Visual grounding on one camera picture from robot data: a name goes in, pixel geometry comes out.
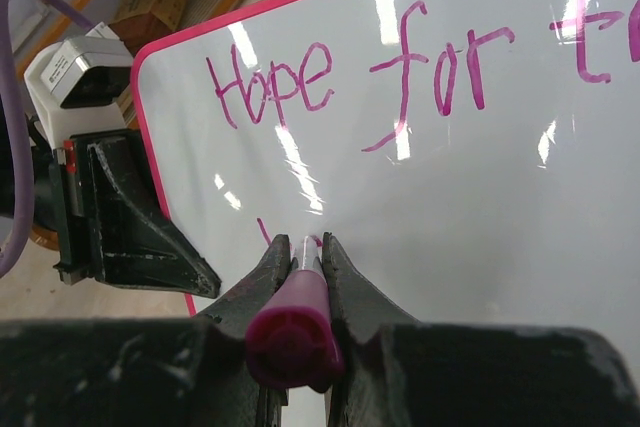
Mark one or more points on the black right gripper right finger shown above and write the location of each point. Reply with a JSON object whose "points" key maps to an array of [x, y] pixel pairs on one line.
{"points": [[404, 372]]}

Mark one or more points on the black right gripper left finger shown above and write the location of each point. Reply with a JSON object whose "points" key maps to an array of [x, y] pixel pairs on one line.
{"points": [[144, 372]]}

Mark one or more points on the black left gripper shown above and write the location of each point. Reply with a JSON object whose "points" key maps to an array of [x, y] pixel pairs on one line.
{"points": [[109, 223]]}

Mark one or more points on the pink capped marker pen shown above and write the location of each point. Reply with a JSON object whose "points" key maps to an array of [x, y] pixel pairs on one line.
{"points": [[290, 342]]}

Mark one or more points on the pink framed whiteboard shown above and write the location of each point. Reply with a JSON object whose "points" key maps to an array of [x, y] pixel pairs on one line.
{"points": [[478, 160]]}

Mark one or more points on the brown wrapped package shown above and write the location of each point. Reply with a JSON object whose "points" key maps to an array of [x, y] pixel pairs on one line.
{"points": [[139, 22]]}

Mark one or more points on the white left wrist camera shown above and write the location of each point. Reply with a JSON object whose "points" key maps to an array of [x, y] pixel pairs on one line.
{"points": [[74, 84]]}

